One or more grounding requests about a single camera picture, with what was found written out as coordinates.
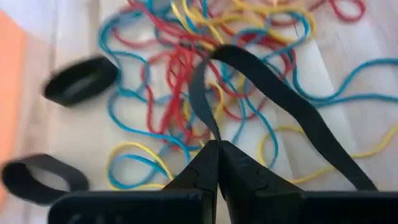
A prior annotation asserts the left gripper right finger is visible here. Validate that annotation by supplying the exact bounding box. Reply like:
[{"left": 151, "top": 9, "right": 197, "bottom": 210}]
[{"left": 218, "top": 140, "right": 398, "bottom": 224}]

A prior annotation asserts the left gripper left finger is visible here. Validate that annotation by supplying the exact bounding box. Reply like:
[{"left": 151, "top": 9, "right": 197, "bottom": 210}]
[{"left": 48, "top": 139, "right": 220, "bottom": 224}]

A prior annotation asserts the blue rubber band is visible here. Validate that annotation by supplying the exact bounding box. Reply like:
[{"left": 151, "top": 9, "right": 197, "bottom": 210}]
[
  {"left": 290, "top": 51, "right": 398, "bottom": 108},
  {"left": 107, "top": 154, "right": 170, "bottom": 190},
  {"left": 98, "top": 14, "right": 191, "bottom": 164},
  {"left": 233, "top": 11, "right": 311, "bottom": 62}
]

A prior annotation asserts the yellow rubber band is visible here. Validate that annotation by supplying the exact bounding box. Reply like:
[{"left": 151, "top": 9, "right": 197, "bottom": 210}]
[
  {"left": 257, "top": 123, "right": 398, "bottom": 185},
  {"left": 231, "top": 0, "right": 317, "bottom": 45},
  {"left": 170, "top": 0, "right": 225, "bottom": 49},
  {"left": 105, "top": 141, "right": 175, "bottom": 190}
]

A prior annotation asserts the wide black rubber band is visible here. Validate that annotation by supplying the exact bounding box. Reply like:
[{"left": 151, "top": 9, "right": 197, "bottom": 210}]
[
  {"left": 188, "top": 44, "right": 379, "bottom": 191},
  {"left": 1, "top": 153, "right": 90, "bottom": 207},
  {"left": 42, "top": 55, "right": 119, "bottom": 107}
]

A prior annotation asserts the red rubber band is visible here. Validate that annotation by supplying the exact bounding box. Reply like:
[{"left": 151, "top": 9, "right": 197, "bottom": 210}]
[
  {"left": 328, "top": 0, "right": 367, "bottom": 23},
  {"left": 139, "top": 43, "right": 218, "bottom": 142},
  {"left": 111, "top": 27, "right": 158, "bottom": 50}
]

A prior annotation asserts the orange translucent plastic bin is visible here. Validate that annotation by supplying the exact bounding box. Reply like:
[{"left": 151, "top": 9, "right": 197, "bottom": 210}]
[{"left": 0, "top": 9, "right": 27, "bottom": 203}]

